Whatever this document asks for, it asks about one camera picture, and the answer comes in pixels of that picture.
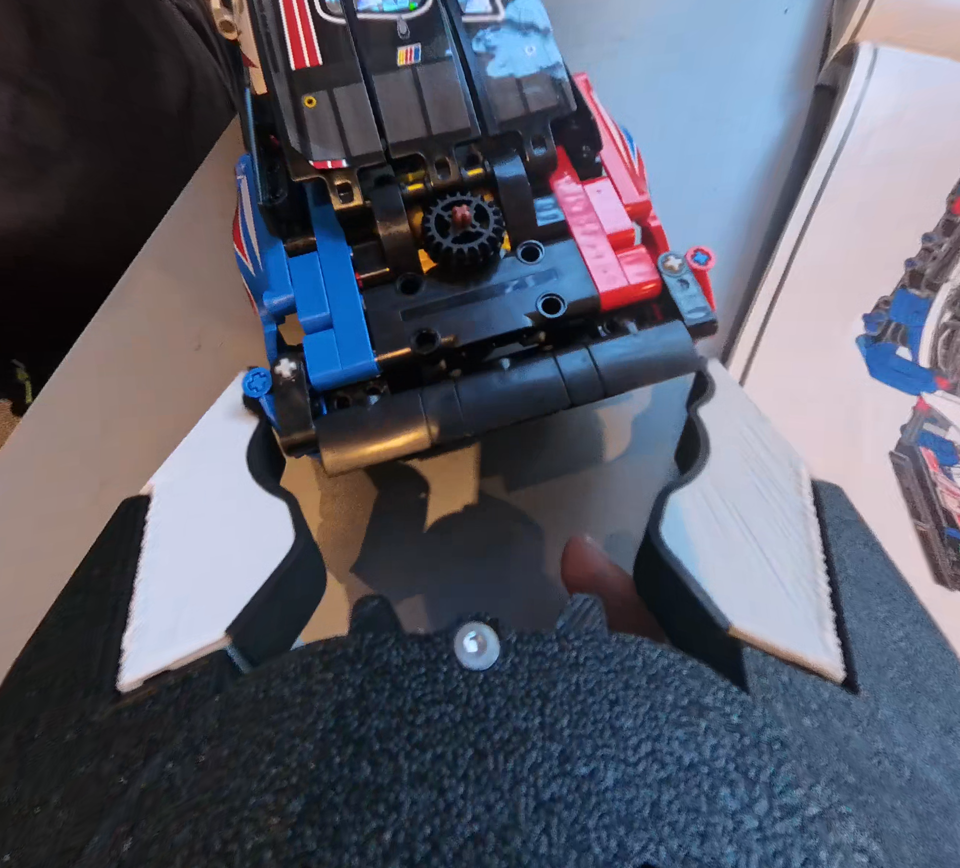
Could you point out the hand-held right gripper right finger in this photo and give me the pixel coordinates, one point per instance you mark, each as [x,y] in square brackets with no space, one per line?
[757,530]

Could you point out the person's right hand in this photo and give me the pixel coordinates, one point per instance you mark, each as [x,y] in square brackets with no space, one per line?
[600,583]

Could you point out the instruction booklet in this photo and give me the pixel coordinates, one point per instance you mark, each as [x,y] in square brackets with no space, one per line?
[825,245]

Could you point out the person's dark sweater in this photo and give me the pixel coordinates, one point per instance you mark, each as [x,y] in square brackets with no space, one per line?
[75,133]

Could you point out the toy brick race car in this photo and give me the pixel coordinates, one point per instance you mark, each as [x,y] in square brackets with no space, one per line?
[450,208]

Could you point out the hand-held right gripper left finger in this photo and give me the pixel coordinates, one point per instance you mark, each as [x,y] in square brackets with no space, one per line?
[195,545]

